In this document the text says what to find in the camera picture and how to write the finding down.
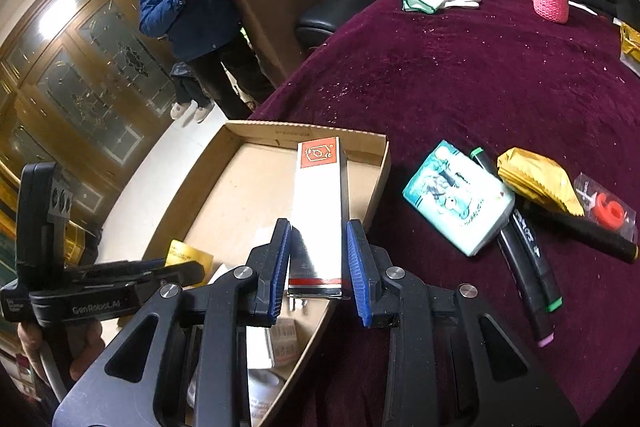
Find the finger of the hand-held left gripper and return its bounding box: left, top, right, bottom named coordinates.
left=65, top=258, right=171, bottom=279
left=80, top=262, right=206, bottom=292

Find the brown armchair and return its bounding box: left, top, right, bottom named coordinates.
left=232, top=0, right=351, bottom=88

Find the yellow card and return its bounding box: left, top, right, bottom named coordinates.
left=166, top=238, right=215, bottom=284

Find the small red-printed box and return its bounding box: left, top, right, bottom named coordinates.
left=270, top=317, right=302, bottom=368

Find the small white box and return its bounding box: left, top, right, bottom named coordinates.
left=245, top=326, right=275, bottom=370

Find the black marker with green cap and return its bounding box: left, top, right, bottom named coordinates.
left=469, top=146, right=564, bottom=315

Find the white paper item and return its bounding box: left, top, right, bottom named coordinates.
left=207, top=263, right=236, bottom=285

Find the yellow crinkled snack packet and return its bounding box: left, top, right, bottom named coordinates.
left=496, top=147, right=585, bottom=215

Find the red candle in clear pack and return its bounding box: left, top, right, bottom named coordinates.
left=572, top=172, right=637, bottom=242

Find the wooden glass-panel door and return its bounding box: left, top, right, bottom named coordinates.
left=0, top=0, right=176, bottom=258

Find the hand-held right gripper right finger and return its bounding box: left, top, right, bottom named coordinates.
left=346, top=219, right=581, bottom=427

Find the black marker with pink cap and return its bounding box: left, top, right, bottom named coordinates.
left=496, top=227, right=556, bottom=348

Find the maroon velvet tablecloth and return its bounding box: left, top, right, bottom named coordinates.
left=245, top=0, right=640, bottom=427

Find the teal tissue pack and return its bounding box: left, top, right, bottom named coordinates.
left=402, top=139, right=516, bottom=257

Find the person's left hand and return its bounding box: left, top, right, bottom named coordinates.
left=16, top=319, right=104, bottom=380

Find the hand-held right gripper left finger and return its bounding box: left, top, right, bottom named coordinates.
left=52, top=218, right=292, bottom=427

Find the shallow cardboard box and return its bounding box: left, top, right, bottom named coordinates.
left=142, top=120, right=392, bottom=427

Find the black marker with yellow end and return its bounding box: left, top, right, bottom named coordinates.
left=520, top=202, right=640, bottom=264

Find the gold foil packet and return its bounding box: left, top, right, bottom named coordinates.
left=619, top=21, right=640, bottom=78

